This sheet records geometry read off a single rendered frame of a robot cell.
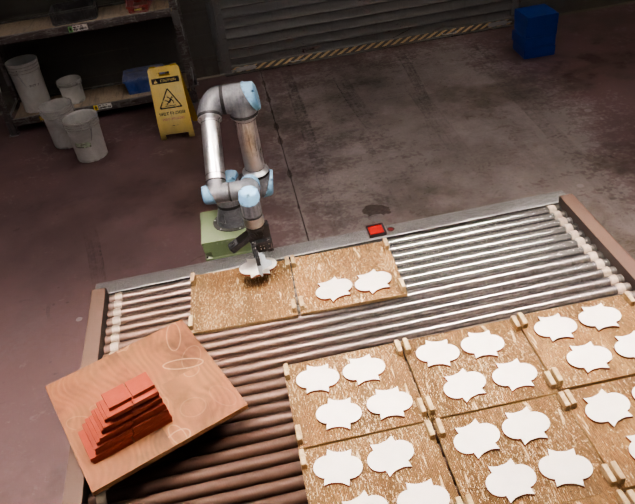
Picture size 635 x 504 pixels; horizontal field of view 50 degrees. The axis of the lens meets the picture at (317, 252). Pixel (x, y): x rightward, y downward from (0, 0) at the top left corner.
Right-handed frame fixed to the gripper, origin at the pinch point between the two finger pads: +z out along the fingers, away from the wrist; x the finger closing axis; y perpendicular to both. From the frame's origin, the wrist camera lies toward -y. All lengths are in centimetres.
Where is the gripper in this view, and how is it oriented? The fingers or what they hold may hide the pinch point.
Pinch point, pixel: (257, 266)
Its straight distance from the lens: 269.1
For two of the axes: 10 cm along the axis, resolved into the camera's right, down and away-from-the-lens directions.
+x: -2.4, -5.7, 7.9
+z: 1.1, 7.9, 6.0
